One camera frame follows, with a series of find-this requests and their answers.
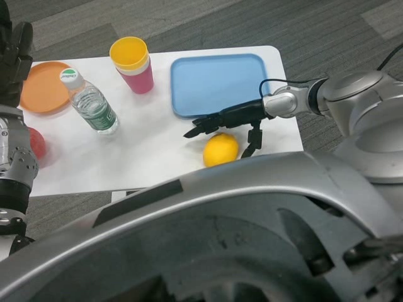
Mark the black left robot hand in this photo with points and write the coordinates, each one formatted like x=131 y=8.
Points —
x=14 y=63

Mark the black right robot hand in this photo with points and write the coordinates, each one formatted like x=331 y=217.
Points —
x=239 y=114

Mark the yellow lemon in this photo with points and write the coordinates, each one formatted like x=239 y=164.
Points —
x=220 y=151

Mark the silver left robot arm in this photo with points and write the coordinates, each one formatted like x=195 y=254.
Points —
x=15 y=163

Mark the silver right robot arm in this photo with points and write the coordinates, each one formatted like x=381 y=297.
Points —
x=283 y=104

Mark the orange plastic plate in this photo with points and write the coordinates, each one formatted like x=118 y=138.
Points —
x=41 y=91

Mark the light blue plastic tray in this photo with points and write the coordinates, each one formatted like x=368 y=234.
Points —
x=214 y=81

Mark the red apple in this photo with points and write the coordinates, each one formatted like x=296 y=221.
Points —
x=37 y=143

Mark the silver robot chest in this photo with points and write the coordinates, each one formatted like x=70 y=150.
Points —
x=220 y=204

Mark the clear water bottle green label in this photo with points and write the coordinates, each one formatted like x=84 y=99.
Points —
x=94 y=108

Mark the white plastic cup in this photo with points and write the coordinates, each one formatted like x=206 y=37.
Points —
x=147 y=66

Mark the pink plastic cup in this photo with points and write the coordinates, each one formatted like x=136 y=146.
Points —
x=140 y=81

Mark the yellow plastic cup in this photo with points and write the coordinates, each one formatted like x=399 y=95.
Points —
x=129 y=52

